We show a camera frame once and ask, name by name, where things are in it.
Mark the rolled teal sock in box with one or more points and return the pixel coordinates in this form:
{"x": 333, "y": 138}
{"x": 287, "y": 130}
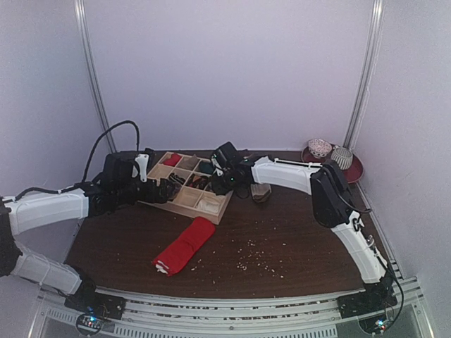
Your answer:
{"x": 206, "y": 168}

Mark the rolled white sock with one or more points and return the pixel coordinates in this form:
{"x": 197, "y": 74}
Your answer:
{"x": 210, "y": 206}

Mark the patterned ceramic bowl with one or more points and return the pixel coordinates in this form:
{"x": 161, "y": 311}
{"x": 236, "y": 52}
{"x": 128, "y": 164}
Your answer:
{"x": 319, "y": 148}

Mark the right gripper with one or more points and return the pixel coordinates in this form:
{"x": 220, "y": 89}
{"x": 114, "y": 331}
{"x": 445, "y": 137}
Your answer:
{"x": 214, "y": 186}

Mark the aluminium frame post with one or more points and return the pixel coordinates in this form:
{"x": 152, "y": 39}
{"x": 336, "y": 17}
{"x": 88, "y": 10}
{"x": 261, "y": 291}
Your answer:
{"x": 369, "y": 63}
{"x": 81, "y": 18}

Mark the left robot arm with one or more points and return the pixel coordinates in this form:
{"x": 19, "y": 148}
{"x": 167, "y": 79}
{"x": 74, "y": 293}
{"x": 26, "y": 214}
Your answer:
{"x": 122, "y": 182}

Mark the rolled dark patterned sock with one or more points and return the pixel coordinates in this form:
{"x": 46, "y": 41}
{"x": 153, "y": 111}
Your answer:
{"x": 197, "y": 182}

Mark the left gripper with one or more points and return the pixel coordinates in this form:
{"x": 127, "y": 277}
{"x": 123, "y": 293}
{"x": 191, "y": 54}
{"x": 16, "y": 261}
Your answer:
{"x": 151, "y": 196}

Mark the rolled red sock in box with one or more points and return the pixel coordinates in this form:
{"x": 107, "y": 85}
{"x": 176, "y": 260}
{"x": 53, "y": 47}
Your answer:
{"x": 172, "y": 160}

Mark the brown beige argyle sock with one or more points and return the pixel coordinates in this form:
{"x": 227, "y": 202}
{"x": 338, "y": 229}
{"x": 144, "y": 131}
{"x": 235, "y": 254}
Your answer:
{"x": 218, "y": 186}

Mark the red sock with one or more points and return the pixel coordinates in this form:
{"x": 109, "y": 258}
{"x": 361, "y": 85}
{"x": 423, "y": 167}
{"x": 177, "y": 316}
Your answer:
{"x": 177, "y": 255}
{"x": 172, "y": 160}

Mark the aluminium front rail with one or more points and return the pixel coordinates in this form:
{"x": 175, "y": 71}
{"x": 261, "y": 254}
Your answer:
{"x": 148, "y": 315}

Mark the rolled beige sock in box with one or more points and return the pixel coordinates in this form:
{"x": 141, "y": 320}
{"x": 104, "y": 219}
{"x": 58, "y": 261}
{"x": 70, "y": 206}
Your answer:
{"x": 189, "y": 163}

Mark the red round tray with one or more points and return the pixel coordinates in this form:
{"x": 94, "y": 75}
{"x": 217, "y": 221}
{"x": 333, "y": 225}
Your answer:
{"x": 353, "y": 174}

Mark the left aluminium frame post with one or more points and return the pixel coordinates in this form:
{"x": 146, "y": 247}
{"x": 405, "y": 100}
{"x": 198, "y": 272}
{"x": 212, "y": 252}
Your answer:
{"x": 81, "y": 18}

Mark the wooden compartment organizer box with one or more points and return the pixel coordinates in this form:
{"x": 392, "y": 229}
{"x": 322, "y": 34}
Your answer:
{"x": 187, "y": 199}

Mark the striped ceramic mug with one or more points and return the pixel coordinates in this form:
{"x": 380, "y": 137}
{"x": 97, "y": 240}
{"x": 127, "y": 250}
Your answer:
{"x": 342, "y": 156}

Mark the rolled black striped sock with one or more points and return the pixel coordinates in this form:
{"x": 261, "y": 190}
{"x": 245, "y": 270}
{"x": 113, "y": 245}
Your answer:
{"x": 175, "y": 178}

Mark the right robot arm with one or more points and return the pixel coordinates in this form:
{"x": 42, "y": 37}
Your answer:
{"x": 331, "y": 199}

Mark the rolled purple orange sock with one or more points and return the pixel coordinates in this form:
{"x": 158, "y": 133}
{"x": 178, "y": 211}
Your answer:
{"x": 172, "y": 191}

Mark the right aluminium frame post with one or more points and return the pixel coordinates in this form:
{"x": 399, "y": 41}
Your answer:
{"x": 369, "y": 63}

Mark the beige green-toed sock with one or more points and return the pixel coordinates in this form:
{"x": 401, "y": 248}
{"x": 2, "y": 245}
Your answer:
{"x": 260, "y": 192}

